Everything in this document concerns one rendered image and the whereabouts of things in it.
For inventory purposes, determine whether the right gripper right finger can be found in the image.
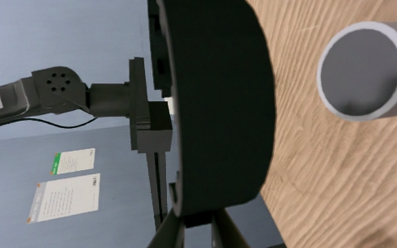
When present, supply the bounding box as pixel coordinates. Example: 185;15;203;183
211;208;251;248

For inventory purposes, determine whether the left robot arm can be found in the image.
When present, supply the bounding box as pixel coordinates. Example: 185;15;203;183
0;59;138;151

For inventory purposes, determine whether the black clamp ring half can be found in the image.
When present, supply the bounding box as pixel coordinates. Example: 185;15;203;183
147;0;277;229

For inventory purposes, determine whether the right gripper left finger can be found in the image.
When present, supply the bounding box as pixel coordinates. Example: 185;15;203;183
147;207;186;248

